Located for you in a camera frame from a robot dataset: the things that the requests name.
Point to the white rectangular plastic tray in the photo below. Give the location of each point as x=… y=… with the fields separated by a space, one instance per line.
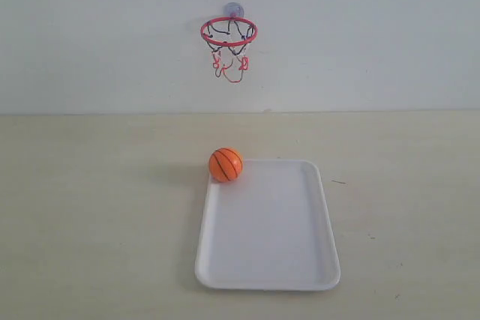
x=268 y=230

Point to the red mini basketball hoop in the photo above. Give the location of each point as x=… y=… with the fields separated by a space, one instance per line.
x=228 y=39

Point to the clear suction cup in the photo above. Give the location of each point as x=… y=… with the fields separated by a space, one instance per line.
x=233 y=9

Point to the small orange basketball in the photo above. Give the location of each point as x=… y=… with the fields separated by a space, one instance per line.
x=225 y=164

